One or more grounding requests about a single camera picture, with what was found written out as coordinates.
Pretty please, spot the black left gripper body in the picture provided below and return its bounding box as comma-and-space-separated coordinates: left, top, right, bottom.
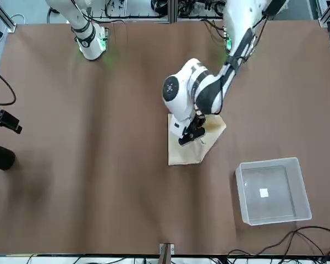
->
186, 126, 203, 142

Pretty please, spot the cream tablecloth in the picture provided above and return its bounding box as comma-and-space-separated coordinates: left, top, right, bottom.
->
167, 113, 227, 166

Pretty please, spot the clear plastic box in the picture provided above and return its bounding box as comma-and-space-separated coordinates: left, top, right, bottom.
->
234, 157, 312, 227

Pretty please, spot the white side desk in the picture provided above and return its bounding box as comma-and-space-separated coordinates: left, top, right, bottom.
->
0, 254, 330, 264

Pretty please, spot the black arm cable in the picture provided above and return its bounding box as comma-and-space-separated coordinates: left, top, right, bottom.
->
214, 16, 267, 114

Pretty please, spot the aluminium frame post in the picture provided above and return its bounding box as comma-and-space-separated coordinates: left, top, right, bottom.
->
158, 242, 176, 264
167, 0, 179, 24

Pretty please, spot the black desk cable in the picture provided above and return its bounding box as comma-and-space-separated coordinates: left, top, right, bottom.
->
227, 225, 330, 259

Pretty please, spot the aluminium frame beam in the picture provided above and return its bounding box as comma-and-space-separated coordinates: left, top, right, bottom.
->
0, 0, 18, 34
317, 0, 330, 28

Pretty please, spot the thick black cable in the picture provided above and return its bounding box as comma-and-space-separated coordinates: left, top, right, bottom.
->
0, 65, 17, 106

